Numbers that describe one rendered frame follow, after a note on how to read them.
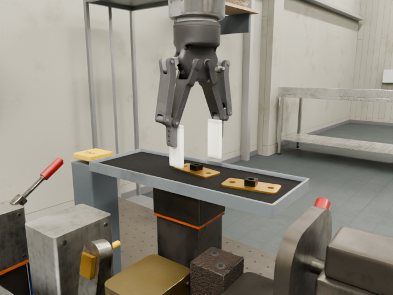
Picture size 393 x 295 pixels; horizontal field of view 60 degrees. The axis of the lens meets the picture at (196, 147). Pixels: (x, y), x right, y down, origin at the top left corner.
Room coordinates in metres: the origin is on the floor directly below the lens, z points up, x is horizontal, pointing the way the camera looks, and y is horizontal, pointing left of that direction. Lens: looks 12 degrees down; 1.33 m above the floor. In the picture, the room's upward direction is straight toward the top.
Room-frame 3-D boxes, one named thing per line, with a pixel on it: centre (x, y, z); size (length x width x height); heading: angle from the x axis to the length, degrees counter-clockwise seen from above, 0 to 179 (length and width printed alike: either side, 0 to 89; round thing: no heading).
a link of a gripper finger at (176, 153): (0.54, 0.03, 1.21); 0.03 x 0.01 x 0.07; 43
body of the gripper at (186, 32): (0.57, 0.00, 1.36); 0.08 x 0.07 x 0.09; 133
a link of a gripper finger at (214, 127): (0.60, -0.03, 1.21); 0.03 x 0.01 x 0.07; 43
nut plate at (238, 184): (0.49, -0.08, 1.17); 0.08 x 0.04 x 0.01; 63
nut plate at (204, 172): (0.57, 0.00, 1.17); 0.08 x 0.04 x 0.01; 43
